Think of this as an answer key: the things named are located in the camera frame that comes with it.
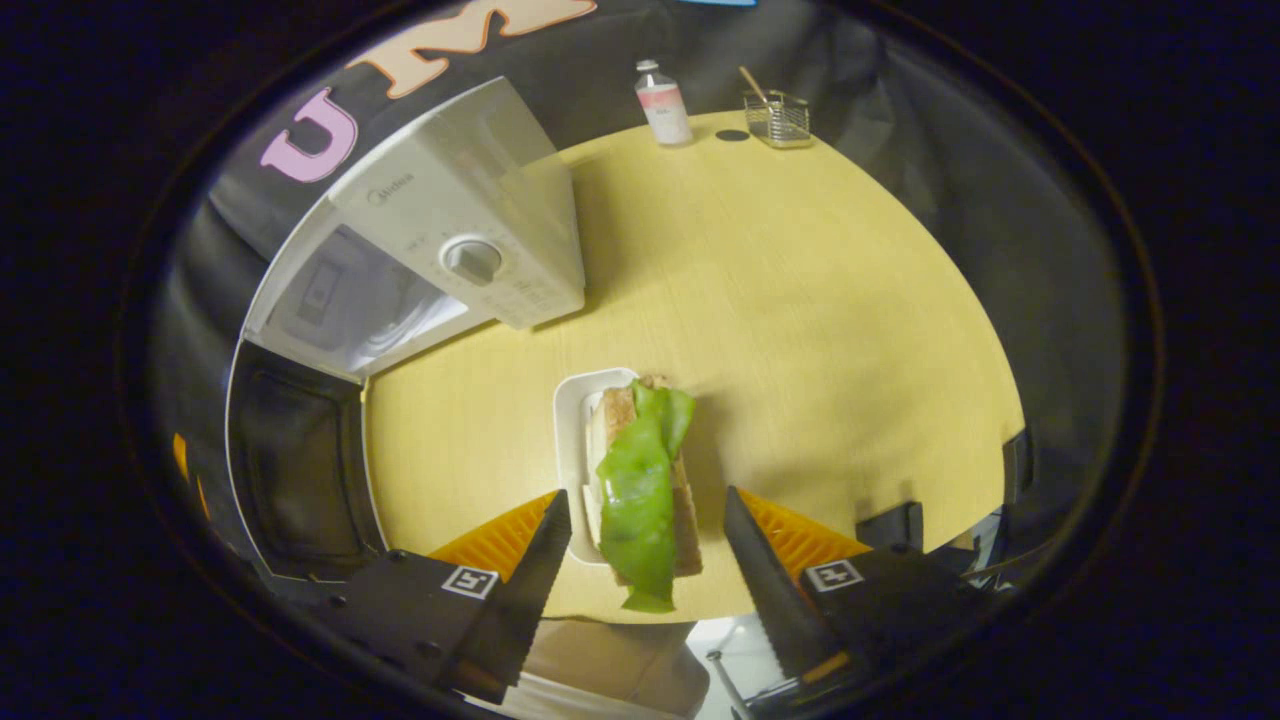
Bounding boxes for white microwave oven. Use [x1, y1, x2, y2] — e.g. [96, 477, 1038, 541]
[225, 77, 588, 583]

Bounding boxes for black backdrop cloth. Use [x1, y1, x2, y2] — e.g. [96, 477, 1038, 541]
[150, 0, 1131, 561]

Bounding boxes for sandwich with green lettuce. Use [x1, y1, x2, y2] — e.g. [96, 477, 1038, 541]
[583, 375, 704, 614]

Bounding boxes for person's beige trousers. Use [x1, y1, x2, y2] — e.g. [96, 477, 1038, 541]
[495, 618, 711, 720]

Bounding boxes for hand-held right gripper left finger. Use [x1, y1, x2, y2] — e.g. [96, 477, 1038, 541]
[325, 490, 573, 706]

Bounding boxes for clear square holder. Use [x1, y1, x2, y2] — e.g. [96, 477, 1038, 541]
[742, 90, 813, 149]

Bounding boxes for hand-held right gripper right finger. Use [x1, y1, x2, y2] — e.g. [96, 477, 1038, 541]
[723, 487, 1001, 701]

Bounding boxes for white rectangular tray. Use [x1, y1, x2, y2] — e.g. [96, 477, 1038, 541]
[553, 367, 641, 566]

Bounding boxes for small bottle with pink label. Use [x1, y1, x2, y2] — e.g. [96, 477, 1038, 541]
[635, 59, 693, 147]

